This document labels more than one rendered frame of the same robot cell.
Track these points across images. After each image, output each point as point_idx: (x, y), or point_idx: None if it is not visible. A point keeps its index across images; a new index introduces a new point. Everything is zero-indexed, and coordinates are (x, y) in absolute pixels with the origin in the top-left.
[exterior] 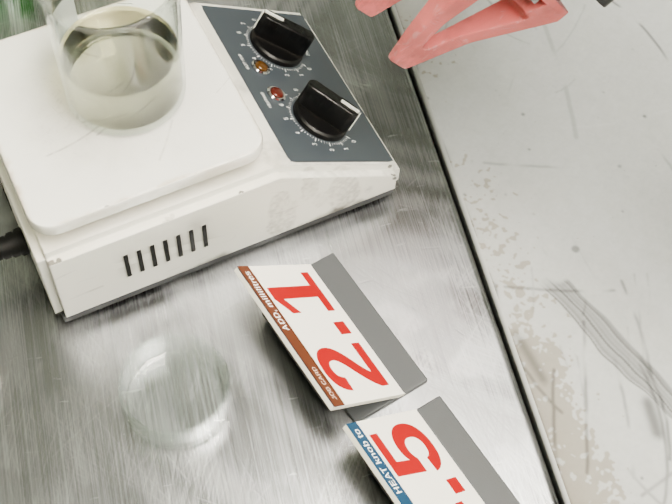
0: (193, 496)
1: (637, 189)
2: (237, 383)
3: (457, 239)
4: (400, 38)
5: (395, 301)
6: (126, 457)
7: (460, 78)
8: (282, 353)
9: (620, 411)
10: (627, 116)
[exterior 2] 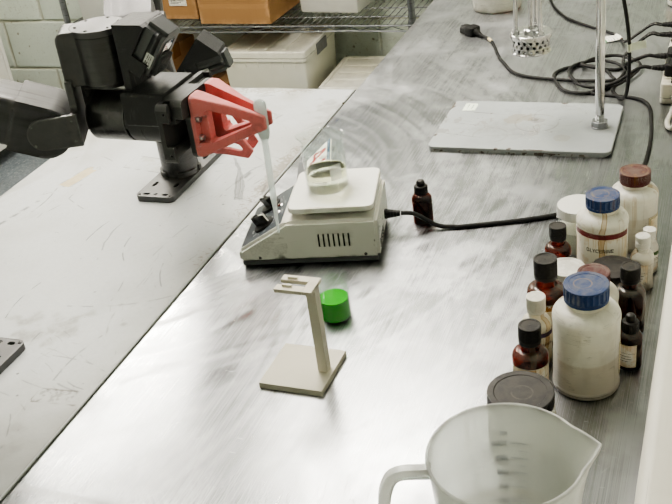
0: None
1: (187, 211)
2: None
3: (253, 212)
4: (253, 135)
5: None
6: (389, 193)
7: (202, 246)
8: None
9: (253, 177)
10: (165, 226)
